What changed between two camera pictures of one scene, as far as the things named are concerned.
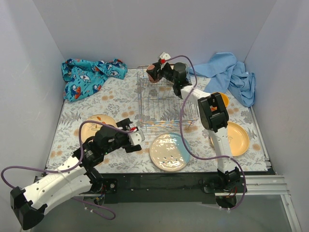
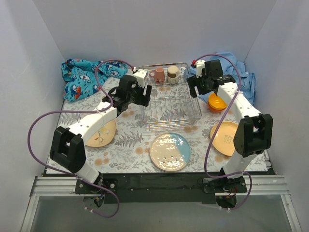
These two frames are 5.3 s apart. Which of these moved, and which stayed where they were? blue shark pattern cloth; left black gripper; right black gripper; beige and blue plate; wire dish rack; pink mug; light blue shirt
Moved: right black gripper; left black gripper; pink mug
Stayed: beige and blue plate; blue shark pattern cloth; wire dish rack; light blue shirt
